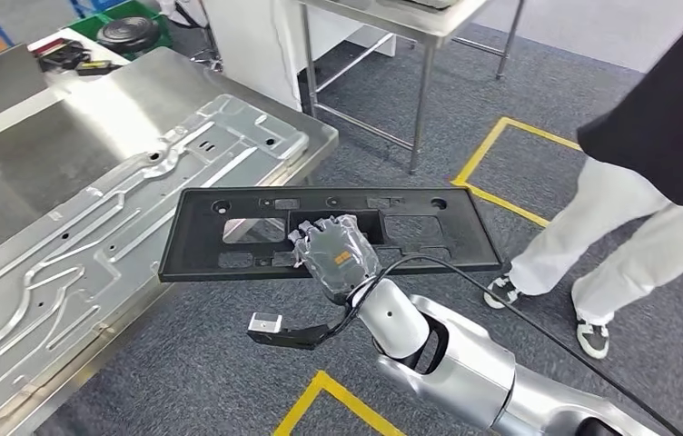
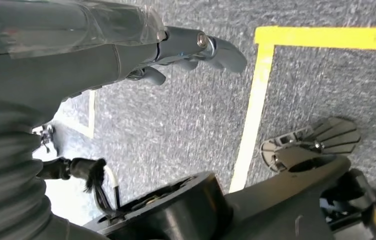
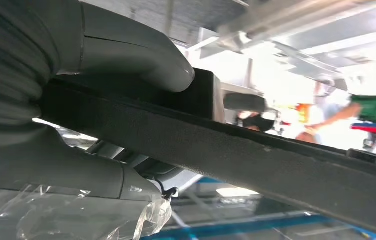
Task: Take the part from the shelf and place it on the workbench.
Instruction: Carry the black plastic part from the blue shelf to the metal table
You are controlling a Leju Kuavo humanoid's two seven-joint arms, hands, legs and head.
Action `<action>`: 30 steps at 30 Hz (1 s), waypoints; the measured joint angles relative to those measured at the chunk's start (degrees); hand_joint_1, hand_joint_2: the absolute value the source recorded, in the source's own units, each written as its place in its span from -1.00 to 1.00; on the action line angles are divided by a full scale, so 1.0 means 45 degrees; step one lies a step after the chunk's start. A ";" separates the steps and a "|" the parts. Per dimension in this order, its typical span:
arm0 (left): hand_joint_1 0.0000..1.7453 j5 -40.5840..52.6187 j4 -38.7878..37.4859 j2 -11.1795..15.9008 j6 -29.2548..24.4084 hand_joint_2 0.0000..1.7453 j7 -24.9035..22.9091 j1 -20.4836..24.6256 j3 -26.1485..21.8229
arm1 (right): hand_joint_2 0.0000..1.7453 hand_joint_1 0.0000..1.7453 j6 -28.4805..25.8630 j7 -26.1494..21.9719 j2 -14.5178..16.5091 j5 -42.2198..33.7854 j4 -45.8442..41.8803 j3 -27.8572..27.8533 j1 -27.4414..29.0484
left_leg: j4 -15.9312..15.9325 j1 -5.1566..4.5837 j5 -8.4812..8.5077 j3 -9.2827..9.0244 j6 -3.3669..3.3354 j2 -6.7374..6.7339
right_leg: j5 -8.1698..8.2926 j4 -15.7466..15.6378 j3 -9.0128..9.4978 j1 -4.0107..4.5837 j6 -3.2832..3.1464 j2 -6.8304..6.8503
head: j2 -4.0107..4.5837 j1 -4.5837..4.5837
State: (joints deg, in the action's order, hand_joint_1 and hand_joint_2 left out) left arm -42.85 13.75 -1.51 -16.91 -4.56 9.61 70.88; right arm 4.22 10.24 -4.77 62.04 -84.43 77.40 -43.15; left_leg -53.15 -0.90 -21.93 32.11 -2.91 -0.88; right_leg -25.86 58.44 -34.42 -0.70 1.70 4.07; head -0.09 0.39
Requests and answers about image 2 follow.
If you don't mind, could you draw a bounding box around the yellow floor tape marking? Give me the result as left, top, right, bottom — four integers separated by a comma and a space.
229, 25, 376, 194

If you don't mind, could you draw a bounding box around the black braided cable bundle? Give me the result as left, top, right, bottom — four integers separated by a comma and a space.
36, 156, 123, 218

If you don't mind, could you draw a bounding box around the black robot body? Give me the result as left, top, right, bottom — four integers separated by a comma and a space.
83, 154, 376, 240

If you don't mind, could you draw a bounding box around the black robot left foot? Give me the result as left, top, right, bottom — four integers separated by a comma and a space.
259, 116, 362, 173

